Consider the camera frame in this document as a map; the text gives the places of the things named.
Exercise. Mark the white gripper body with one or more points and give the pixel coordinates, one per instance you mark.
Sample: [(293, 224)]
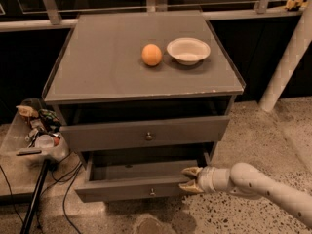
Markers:
[(205, 180)]

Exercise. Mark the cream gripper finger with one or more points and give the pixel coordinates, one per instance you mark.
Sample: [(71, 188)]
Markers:
[(191, 172), (191, 186)]

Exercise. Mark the grey drawer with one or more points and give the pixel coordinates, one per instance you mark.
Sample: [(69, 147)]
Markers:
[(139, 173), (123, 135)]

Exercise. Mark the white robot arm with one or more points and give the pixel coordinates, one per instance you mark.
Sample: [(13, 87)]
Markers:
[(244, 180)]

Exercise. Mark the grey top drawer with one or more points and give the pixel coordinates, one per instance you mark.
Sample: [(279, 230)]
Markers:
[(123, 135)]

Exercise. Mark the grey drawer cabinet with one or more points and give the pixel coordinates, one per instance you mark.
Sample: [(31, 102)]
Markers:
[(100, 76)]

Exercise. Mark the white bowl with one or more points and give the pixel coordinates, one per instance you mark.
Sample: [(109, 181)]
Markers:
[(188, 51)]

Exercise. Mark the orange fruit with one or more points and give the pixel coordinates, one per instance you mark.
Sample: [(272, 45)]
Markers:
[(151, 55)]

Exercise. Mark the black stand pole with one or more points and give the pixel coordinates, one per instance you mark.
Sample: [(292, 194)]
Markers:
[(35, 197)]

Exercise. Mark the white round lid in bin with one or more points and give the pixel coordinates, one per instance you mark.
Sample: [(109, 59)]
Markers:
[(44, 141)]

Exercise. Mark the green patterned item in bin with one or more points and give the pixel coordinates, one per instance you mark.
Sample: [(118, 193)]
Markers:
[(50, 117)]

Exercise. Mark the white diagonal pillar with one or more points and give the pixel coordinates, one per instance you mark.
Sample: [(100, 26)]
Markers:
[(292, 55)]

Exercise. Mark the brown item in bin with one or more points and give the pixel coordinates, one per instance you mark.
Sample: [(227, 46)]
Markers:
[(27, 111)]

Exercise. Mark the yellow object on ledge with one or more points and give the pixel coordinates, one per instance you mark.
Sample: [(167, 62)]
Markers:
[(292, 5)]

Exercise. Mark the metal railing frame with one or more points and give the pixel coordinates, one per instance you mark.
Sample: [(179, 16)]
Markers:
[(29, 14)]

